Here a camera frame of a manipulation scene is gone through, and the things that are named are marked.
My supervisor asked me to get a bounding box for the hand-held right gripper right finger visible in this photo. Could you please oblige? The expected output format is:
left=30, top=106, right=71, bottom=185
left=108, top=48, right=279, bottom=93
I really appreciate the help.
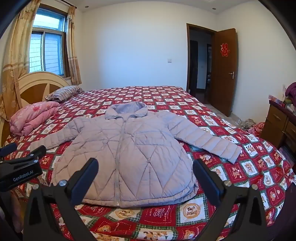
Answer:
left=192, top=159, right=274, bottom=241

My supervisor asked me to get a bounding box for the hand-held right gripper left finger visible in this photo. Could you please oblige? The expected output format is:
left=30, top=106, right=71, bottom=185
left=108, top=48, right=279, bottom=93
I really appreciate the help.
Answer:
left=23, top=158, right=99, bottom=241

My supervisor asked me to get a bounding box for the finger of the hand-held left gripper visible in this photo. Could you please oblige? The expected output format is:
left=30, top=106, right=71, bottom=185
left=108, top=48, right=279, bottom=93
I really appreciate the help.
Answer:
left=0, top=145, right=47, bottom=166
left=0, top=143, right=18, bottom=158

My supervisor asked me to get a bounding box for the quilted down jacket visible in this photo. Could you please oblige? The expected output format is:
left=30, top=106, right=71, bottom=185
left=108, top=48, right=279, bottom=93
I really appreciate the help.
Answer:
left=30, top=103, right=243, bottom=208

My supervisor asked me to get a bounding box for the clothes pile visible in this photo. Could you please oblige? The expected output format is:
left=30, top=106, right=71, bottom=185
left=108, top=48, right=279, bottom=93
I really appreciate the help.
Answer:
left=242, top=119, right=256, bottom=130

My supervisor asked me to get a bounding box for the pink floral folded quilt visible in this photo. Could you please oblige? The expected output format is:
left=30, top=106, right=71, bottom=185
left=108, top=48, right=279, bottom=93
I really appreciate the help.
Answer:
left=9, top=101, right=60, bottom=136

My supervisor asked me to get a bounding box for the cream wooden headboard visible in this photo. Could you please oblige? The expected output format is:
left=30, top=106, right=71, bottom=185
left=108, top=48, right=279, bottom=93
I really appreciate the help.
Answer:
left=0, top=71, right=71, bottom=139

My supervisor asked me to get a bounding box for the striped pillow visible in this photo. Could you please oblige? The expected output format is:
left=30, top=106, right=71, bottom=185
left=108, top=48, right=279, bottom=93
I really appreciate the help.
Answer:
left=45, top=85, right=84, bottom=102

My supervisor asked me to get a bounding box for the red bag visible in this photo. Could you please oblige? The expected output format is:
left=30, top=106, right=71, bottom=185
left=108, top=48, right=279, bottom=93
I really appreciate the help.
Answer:
left=248, top=122, right=265, bottom=137

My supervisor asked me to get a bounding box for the wooden dresser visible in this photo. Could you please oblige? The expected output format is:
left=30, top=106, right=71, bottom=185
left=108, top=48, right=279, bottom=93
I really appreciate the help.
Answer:
left=260, top=100, right=296, bottom=149

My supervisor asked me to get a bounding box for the red checked printed bedspread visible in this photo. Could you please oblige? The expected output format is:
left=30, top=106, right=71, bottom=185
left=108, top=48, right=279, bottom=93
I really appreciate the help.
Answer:
left=3, top=86, right=296, bottom=241

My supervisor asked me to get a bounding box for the brown wooden door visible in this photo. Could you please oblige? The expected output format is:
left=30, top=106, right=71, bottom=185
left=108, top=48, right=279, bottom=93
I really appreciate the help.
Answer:
left=212, top=28, right=238, bottom=117

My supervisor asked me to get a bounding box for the wide beige patterned curtain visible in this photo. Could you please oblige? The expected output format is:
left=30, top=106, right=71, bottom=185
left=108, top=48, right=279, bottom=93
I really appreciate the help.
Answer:
left=0, top=0, right=42, bottom=121

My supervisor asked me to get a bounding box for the window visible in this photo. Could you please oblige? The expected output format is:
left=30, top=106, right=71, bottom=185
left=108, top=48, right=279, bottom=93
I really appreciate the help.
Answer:
left=29, top=7, right=68, bottom=77

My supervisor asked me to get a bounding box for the colourful printed box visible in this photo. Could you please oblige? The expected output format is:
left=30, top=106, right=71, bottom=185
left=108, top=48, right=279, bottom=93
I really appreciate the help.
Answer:
left=268, top=95, right=286, bottom=107

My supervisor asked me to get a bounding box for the purple cloth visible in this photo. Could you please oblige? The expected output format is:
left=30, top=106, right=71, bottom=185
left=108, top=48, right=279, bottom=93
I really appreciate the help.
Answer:
left=285, top=82, right=296, bottom=103

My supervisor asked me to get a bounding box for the dark curtain rod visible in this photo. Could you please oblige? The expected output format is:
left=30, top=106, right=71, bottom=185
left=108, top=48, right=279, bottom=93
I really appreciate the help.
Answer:
left=55, top=0, right=76, bottom=7

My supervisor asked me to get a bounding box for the dark door frame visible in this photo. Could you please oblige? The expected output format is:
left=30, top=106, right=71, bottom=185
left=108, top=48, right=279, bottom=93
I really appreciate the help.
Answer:
left=186, top=23, right=218, bottom=102

